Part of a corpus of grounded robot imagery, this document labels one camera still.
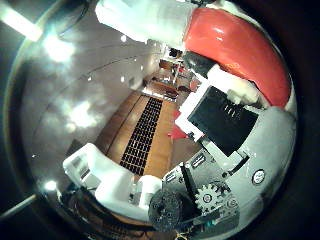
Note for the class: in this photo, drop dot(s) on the orange printed snack bag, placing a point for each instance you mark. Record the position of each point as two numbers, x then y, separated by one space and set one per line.
246 46

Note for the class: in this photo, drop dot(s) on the red chair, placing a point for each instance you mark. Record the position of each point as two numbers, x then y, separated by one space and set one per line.
176 131

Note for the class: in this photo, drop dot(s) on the dark grid floor mat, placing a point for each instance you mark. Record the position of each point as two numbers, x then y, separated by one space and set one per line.
143 133

